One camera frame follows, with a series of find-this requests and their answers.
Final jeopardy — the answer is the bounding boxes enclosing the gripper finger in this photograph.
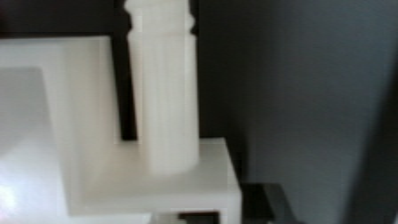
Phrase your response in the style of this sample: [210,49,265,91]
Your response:
[242,183,306,224]

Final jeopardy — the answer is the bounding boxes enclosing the white chair leg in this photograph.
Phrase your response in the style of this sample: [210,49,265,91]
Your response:
[125,0,199,175]

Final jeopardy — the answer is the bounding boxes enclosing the white chair seat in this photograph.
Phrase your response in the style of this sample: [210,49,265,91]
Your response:
[0,37,242,224]

